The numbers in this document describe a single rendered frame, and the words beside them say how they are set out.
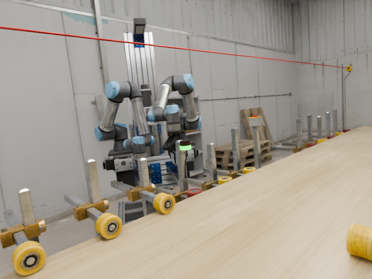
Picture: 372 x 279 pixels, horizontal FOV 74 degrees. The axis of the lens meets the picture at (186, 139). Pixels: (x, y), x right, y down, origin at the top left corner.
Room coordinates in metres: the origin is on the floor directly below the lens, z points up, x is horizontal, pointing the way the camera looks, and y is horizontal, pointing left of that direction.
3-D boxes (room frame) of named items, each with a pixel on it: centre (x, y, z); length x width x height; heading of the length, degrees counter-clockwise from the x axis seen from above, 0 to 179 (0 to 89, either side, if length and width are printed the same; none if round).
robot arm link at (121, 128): (2.05, 0.54, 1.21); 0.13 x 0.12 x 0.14; 133
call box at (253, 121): (1.86, -0.53, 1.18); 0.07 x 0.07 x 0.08; 41
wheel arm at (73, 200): (1.04, 0.47, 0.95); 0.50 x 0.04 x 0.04; 41
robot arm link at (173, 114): (1.46, 0.06, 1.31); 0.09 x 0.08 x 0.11; 169
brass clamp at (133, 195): (1.18, 0.24, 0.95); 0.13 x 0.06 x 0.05; 131
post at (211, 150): (1.53, -0.15, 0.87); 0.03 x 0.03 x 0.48; 41
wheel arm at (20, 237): (0.87, 0.66, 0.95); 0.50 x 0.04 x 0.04; 41
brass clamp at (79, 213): (1.02, 0.43, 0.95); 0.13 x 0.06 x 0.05; 131
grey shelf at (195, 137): (4.51, 0.15, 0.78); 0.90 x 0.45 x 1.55; 133
